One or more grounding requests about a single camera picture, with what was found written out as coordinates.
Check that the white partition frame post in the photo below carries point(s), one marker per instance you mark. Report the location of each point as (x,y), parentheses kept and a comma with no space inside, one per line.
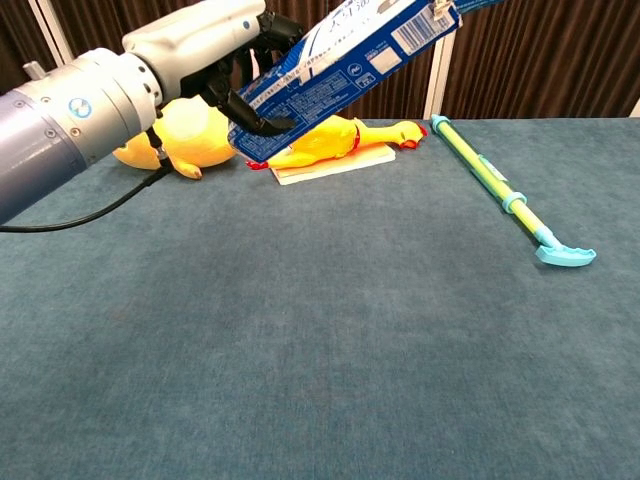
(435,80)
(61,30)
(636,111)

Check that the yellow spiral notebook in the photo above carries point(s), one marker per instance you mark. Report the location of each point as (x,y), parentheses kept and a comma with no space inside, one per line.
(340,167)

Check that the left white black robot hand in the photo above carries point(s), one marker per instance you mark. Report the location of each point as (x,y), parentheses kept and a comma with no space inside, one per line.
(200,45)

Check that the blue white toothpaste box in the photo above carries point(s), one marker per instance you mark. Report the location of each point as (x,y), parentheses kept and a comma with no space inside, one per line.
(340,70)

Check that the blue white toothpaste tube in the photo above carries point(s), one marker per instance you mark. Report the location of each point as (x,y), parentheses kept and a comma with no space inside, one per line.
(477,5)

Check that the left lavender silver robot arm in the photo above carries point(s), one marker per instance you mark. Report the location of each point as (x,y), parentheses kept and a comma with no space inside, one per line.
(60,130)

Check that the teal felt table mat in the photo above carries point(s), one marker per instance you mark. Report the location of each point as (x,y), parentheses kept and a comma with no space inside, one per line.
(320,325)

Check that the green blue water pump toy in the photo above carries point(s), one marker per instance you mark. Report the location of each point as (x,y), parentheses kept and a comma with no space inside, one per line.
(490,175)

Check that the yellow rubber chicken toy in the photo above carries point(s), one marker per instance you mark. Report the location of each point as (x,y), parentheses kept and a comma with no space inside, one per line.
(330,140)

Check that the yellow plush duck toy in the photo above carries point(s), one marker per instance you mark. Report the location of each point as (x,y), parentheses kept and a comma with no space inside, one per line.
(195,135)

